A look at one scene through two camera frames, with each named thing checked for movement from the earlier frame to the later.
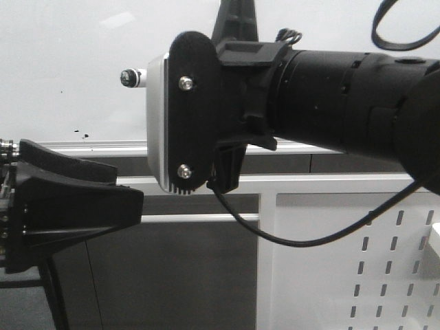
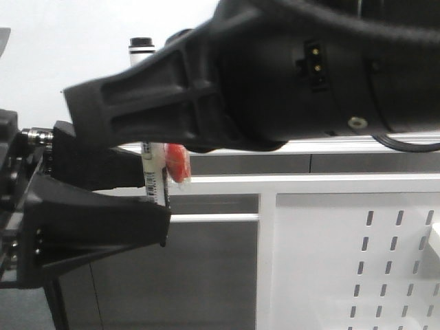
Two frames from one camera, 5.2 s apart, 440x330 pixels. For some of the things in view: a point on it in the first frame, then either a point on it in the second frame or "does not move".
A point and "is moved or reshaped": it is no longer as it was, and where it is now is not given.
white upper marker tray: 434,237 does not move
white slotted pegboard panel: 380,276 does not move
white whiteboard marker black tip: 131,78 is moved or reshaped
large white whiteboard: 61,60 does not move
